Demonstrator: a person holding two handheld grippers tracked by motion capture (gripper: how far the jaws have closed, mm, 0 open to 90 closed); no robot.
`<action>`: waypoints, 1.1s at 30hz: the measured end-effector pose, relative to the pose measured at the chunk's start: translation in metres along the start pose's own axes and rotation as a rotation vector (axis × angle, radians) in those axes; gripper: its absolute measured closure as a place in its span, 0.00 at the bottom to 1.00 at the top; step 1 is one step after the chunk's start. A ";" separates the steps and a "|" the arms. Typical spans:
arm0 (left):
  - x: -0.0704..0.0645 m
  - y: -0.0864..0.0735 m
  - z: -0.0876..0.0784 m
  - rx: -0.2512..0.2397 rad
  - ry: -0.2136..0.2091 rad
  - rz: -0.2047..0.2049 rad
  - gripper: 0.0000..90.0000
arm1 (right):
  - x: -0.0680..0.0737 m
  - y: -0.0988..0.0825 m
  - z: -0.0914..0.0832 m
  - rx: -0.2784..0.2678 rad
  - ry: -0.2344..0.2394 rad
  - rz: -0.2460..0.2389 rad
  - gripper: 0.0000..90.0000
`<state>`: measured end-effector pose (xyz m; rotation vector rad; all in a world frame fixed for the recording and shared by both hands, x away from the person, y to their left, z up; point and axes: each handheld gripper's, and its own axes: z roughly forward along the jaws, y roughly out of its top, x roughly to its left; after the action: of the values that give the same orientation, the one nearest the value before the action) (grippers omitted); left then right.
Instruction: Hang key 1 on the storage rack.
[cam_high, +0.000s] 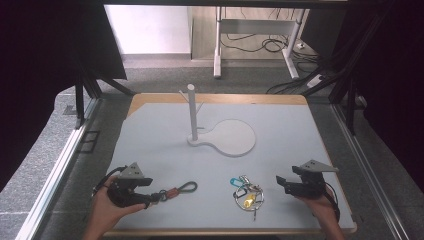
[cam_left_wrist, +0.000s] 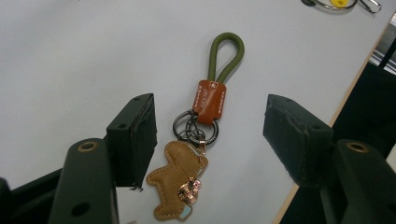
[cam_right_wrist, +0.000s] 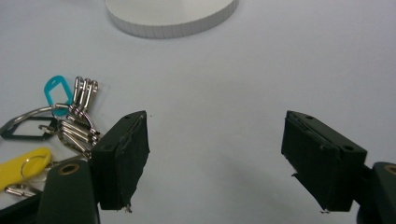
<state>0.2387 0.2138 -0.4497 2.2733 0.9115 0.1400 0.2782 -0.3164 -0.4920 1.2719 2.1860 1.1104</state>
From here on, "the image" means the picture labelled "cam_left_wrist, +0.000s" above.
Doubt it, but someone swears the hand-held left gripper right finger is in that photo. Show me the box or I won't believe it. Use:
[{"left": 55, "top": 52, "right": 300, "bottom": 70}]
[{"left": 262, "top": 93, "right": 335, "bottom": 189}]

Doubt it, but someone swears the striped cloth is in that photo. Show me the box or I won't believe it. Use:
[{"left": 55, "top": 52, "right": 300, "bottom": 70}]
[{"left": 368, "top": 13, "right": 396, "bottom": 76}]

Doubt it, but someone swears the green loop leather bear keychain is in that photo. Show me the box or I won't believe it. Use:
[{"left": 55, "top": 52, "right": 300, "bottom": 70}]
[{"left": 145, "top": 32, "right": 246, "bottom": 222}]

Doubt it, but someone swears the silver key ring yellow tag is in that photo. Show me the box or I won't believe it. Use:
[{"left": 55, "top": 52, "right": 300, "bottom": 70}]
[{"left": 301, "top": 0, "right": 383, "bottom": 14}]

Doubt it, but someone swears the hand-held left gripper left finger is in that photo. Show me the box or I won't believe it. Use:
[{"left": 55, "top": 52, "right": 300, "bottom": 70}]
[{"left": 106, "top": 92, "right": 159, "bottom": 189}]

